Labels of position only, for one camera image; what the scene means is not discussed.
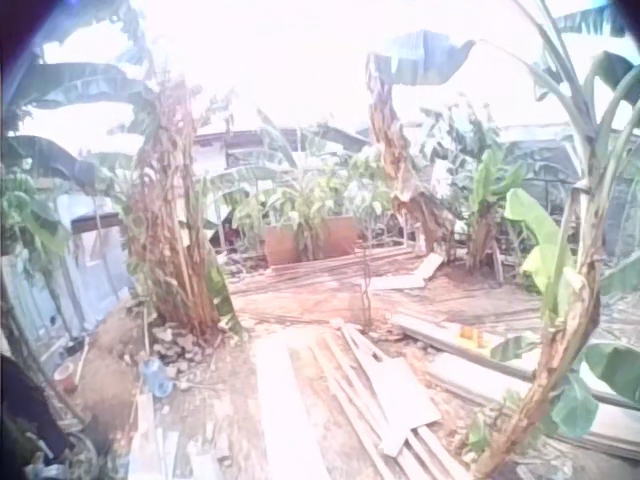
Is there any flat wooden slat decking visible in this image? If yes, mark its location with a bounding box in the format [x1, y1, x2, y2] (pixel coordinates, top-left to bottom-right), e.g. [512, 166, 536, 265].
[227, 244, 436, 326]

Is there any green leafy potted plant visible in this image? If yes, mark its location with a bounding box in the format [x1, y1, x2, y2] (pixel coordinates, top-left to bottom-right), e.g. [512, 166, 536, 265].
[234, 164, 381, 261]

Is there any thin bare sapling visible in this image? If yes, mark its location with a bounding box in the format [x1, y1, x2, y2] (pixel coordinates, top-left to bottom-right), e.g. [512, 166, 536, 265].
[357, 219, 376, 334]

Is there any flat pale wooden panel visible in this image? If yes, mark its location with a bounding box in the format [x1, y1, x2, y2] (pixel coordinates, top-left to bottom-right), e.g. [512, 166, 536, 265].
[367, 252, 446, 292]

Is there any leaning banana tree trunk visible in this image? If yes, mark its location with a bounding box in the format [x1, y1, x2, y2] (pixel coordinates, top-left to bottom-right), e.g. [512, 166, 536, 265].
[363, 29, 476, 256]

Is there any grey building with roof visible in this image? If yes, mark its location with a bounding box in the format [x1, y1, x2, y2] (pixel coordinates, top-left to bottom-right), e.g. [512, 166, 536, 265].
[192, 124, 374, 176]

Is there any banana tree with dry leaves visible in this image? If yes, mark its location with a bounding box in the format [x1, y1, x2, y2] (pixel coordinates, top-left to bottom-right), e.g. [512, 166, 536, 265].
[9, 4, 251, 346]

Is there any small young banana plant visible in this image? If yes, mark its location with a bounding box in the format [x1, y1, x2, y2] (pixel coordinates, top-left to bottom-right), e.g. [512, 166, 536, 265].
[452, 144, 526, 274]

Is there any pile of wooden planks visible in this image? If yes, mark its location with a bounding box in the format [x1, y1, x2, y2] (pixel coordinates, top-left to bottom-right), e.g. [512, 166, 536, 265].
[289, 322, 471, 480]

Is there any long pale wooden board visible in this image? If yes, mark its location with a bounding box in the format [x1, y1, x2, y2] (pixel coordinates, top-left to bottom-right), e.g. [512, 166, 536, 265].
[253, 339, 332, 480]

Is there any small yellow container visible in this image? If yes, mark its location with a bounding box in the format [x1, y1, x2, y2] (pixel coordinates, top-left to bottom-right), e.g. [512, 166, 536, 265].
[458, 324, 494, 351]

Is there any heap of grey stones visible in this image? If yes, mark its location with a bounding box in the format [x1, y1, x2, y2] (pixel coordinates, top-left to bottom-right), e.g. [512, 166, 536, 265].
[122, 322, 224, 384]

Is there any blue plastic bottle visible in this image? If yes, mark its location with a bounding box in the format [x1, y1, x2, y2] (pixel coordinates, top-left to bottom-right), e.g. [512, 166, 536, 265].
[139, 357, 175, 399]

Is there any stack of long grey planks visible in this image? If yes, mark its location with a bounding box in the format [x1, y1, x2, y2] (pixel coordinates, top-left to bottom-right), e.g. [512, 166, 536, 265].
[392, 312, 640, 459]

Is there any slender green banana tree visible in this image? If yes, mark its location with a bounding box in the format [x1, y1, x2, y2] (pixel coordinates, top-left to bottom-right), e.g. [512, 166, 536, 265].
[464, 0, 640, 479]

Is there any pale corrugated metal fence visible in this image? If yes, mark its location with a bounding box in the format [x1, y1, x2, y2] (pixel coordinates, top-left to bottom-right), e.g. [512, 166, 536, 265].
[0, 194, 134, 361]

